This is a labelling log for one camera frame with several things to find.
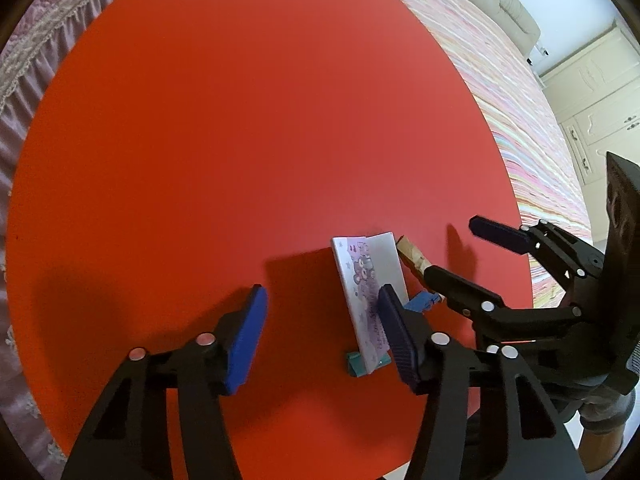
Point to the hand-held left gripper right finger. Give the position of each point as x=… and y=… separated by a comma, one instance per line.
x=397, y=340

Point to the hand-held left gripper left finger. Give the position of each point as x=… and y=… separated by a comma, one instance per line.
x=245, y=345

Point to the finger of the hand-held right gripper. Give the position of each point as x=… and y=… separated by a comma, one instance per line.
x=500, y=235
x=460, y=290

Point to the blue building block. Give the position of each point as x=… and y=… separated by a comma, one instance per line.
x=424, y=303

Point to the wooden clothespin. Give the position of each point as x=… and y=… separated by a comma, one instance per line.
x=412, y=254

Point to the purple cartoon card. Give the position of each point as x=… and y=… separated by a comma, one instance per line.
x=362, y=285

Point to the teal building block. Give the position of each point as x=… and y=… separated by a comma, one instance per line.
x=356, y=366

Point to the person's leg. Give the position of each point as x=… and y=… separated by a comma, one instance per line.
x=602, y=410

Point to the bed with striped cover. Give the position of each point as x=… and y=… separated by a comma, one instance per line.
x=500, y=70

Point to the cream wardrobe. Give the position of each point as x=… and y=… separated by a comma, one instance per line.
x=600, y=85

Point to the wall outlet with plug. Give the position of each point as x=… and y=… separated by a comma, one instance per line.
x=542, y=51

